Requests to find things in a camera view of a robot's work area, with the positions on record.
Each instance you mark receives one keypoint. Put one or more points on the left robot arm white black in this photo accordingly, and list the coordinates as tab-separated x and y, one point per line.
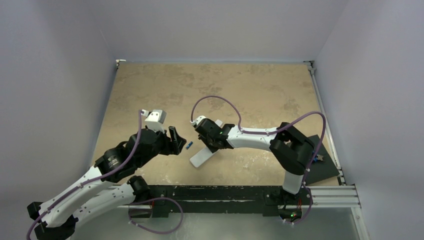
109	183

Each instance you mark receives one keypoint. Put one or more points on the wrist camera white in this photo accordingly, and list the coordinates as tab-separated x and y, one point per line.
197	120
154	120

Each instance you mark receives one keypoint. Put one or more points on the white remote control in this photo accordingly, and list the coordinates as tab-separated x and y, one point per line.
201	157

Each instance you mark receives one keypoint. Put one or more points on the white battery cover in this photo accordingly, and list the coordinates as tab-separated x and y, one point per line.
218	122

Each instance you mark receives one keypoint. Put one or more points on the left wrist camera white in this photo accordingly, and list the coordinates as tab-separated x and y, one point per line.
154	120

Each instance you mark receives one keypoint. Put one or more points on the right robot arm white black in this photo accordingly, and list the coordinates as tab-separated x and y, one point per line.
292	149

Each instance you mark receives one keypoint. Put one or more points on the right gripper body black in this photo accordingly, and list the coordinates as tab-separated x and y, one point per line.
205	133

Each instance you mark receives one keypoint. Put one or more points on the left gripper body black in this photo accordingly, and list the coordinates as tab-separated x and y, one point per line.
163	145

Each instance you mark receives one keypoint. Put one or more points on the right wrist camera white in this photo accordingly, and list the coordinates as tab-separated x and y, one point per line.
197	120

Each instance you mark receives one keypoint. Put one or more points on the aluminium table rail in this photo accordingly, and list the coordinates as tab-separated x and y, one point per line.
329	136

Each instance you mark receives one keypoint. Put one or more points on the blue AAA battery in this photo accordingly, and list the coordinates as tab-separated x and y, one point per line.
189	145

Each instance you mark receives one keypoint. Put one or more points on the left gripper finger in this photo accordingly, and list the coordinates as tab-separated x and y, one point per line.
174	136
176	150

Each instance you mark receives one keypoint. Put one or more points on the blue handled pliers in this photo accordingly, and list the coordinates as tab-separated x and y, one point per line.
318	158

